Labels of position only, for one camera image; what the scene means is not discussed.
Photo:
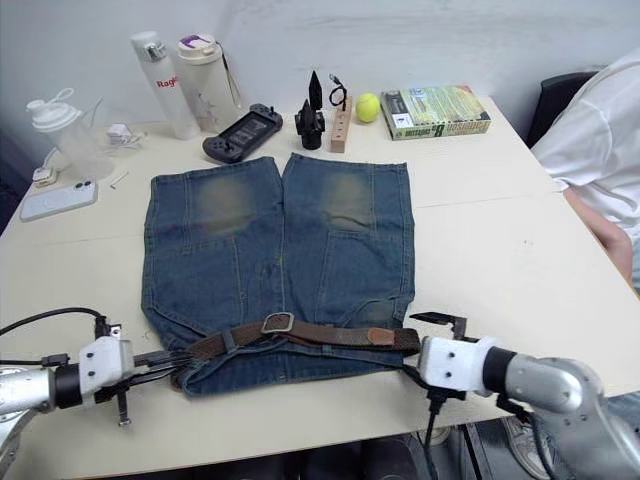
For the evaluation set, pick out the black chair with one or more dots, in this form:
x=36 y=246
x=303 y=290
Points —
x=555 y=105

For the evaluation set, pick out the white smartphone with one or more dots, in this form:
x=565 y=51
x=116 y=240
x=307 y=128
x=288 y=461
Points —
x=57 y=200

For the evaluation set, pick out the white sneaker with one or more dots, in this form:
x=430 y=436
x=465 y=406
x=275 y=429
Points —
x=441 y=435
x=520 y=445

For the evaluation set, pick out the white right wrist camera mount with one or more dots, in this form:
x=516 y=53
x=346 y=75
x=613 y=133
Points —
x=450 y=365

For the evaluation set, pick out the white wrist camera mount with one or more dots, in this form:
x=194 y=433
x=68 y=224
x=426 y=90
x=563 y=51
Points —
x=450 y=365
x=107 y=365

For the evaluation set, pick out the person in white shirt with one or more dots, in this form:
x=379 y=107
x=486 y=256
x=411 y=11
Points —
x=595 y=135

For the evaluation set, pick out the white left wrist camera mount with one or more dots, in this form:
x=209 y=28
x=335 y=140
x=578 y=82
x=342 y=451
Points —
x=107 y=365

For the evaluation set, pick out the yellow tennis ball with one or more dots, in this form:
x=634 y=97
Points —
x=368 y=108

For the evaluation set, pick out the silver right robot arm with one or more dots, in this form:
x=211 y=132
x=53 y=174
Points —
x=550 y=385

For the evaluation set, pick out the clear plastic shaker bottle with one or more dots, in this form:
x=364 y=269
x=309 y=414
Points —
x=75 y=140

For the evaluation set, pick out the green printed cardboard box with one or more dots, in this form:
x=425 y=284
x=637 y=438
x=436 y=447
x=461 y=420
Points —
x=435 y=112

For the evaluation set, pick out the blue denim shorts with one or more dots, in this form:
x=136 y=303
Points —
x=280 y=250

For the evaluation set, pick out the cream tumbler purple lid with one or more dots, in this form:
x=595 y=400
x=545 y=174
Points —
x=205 y=85

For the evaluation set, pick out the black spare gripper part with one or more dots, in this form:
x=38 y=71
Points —
x=311 y=125

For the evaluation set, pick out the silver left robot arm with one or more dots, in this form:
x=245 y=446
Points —
x=25 y=392

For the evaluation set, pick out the white thermos bottle red print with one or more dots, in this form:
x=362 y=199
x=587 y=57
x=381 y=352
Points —
x=162 y=85

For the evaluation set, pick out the wooden block with holes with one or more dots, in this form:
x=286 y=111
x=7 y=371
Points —
x=341 y=127

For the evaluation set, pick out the bare person forearm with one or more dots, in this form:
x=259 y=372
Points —
x=605 y=235

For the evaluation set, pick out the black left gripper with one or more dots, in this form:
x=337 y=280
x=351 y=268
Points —
x=124 y=402

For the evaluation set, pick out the black handheld game controller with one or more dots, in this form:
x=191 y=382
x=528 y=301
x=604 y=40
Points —
x=242 y=132

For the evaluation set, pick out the brown braided belt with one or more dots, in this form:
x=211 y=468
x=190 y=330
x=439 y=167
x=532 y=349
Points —
x=325 y=335

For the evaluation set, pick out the small white stick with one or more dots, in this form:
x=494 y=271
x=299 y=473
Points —
x=120 y=180

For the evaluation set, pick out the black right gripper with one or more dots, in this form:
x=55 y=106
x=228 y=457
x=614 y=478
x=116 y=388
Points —
x=460 y=331

